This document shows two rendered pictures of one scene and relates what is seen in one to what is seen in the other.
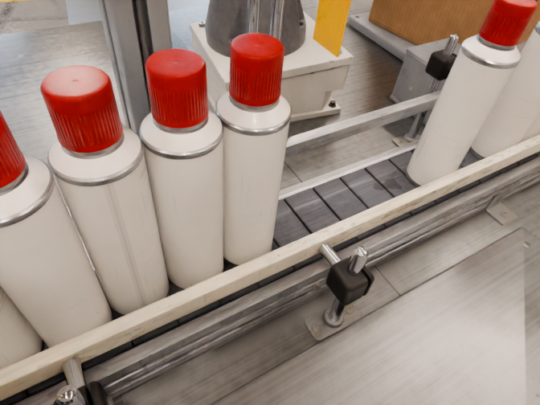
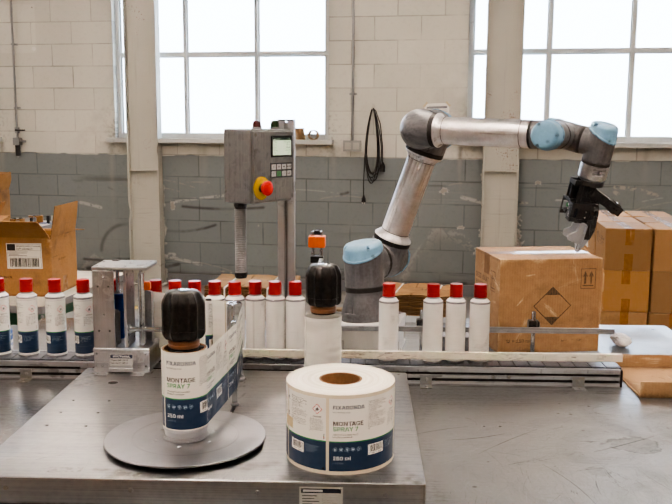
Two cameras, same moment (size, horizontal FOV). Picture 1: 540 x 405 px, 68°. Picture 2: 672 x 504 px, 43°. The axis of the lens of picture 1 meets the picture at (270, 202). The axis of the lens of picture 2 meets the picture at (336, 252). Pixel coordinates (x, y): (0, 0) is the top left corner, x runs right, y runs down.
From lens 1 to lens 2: 202 cm
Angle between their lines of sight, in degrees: 50
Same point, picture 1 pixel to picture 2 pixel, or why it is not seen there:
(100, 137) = (255, 291)
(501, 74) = (385, 305)
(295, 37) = (374, 315)
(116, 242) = (251, 321)
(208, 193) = (276, 315)
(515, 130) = (427, 343)
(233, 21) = (347, 305)
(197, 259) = (271, 341)
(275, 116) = (296, 298)
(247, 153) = (288, 307)
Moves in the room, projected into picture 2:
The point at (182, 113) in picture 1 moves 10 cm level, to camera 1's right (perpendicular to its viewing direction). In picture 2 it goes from (272, 291) to (302, 296)
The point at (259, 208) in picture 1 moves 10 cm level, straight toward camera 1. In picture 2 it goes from (293, 329) to (268, 337)
